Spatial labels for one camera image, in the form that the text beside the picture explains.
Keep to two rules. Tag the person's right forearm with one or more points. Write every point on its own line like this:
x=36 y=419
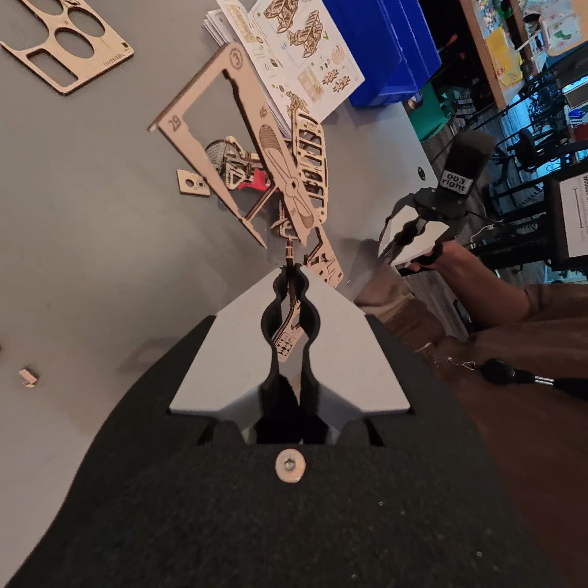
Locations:
x=496 y=294

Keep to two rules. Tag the grey desk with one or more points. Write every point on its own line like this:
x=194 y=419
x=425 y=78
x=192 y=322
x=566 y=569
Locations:
x=92 y=229

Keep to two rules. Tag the instruction booklet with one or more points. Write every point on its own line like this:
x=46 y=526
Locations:
x=321 y=69

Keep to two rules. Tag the brown sweater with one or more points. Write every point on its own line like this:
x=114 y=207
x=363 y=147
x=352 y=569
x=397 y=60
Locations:
x=505 y=459

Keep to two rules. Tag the black desk grommet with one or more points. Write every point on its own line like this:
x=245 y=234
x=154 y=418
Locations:
x=422 y=172

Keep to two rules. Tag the khaki trousers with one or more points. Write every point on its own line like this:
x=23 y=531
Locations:
x=381 y=294

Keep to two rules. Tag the wooden sheet with oval holes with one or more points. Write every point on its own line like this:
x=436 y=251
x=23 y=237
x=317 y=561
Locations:
x=117 y=48

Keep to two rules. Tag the person's right hand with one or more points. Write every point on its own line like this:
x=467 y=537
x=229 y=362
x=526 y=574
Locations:
x=452 y=259

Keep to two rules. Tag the small square wooden offcut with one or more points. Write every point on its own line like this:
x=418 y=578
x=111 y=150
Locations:
x=202 y=188

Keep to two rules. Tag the wooden table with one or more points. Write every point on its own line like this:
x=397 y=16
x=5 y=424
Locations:
x=482 y=46

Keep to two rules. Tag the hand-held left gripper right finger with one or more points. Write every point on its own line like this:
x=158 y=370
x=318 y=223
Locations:
x=358 y=363

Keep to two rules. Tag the marker sign board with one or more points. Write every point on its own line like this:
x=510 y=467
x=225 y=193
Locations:
x=574 y=220

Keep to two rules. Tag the tiny wooden scrap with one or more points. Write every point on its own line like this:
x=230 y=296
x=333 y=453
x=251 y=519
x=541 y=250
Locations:
x=28 y=377

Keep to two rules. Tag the wooden biplane model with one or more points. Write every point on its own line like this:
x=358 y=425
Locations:
x=232 y=165

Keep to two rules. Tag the yellow box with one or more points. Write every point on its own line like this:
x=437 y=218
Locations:
x=503 y=55

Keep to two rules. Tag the teal bin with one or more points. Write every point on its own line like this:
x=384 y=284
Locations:
x=429 y=115

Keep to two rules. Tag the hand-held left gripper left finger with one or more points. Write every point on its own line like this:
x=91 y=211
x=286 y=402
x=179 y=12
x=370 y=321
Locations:
x=220 y=363

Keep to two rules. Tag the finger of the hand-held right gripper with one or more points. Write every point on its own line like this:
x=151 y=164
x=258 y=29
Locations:
x=427 y=241
x=397 y=225

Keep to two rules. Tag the blue plastic bin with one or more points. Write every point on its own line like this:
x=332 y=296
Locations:
x=376 y=46

